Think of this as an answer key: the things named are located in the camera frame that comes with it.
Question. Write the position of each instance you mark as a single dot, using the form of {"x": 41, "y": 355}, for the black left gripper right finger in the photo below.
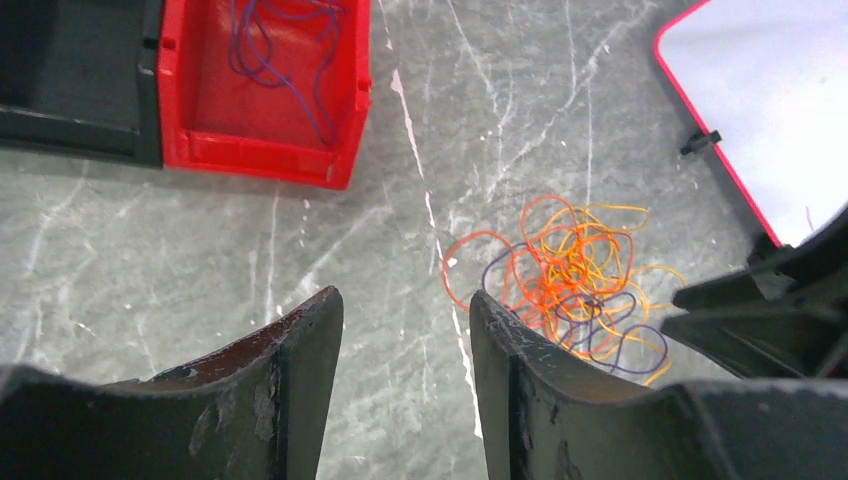
{"x": 546, "y": 414}

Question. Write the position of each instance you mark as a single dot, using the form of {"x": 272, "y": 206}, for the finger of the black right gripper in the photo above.
{"x": 772, "y": 272}
{"x": 799, "y": 337}

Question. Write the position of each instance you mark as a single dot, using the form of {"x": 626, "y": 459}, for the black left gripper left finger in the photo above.
{"x": 254, "y": 409}

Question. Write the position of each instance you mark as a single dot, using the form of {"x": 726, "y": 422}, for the black plastic bin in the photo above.
{"x": 79, "y": 78}

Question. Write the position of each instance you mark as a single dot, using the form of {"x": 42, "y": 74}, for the pink framed whiteboard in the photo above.
{"x": 770, "y": 78}

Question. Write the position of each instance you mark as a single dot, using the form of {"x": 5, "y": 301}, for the red plastic bin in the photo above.
{"x": 273, "y": 89}

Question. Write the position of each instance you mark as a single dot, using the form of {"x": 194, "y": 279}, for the black whiteboard clip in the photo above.
{"x": 699, "y": 141}

